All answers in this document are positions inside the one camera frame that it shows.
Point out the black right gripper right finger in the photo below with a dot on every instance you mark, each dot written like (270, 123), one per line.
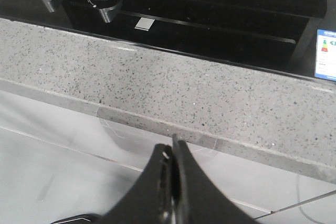
(197, 199)

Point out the black glass gas cooktop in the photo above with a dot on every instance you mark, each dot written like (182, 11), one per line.
(274, 35)

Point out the blue energy label sticker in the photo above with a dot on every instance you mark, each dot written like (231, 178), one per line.
(325, 55)

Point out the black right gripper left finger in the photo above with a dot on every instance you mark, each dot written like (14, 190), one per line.
(150, 198)

